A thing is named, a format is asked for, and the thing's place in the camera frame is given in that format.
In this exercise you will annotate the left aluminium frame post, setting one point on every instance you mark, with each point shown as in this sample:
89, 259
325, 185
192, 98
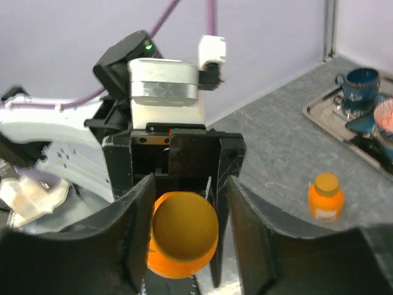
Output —
330, 29

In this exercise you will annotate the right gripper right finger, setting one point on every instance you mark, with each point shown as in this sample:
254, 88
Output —
278, 253

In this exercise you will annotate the orange juice bottle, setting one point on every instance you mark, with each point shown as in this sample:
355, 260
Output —
325, 197
184, 235

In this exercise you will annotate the orange patterned bowl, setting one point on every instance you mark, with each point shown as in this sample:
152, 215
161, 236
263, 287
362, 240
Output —
383, 117

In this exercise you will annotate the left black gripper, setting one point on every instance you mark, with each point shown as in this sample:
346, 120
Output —
182, 158

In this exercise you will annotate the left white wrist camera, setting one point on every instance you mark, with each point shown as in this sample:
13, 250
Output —
164, 91

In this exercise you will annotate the blue star-shaped dish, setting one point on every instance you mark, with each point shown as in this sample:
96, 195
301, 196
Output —
366, 126

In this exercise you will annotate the metal tray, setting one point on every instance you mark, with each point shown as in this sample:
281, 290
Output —
326, 112

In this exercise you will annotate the blue mug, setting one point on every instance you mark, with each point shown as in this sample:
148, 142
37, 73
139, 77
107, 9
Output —
360, 87

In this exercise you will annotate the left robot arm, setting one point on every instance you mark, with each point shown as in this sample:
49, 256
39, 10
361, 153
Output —
64, 138

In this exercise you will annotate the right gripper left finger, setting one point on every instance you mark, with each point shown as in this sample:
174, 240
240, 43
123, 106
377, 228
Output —
105, 253

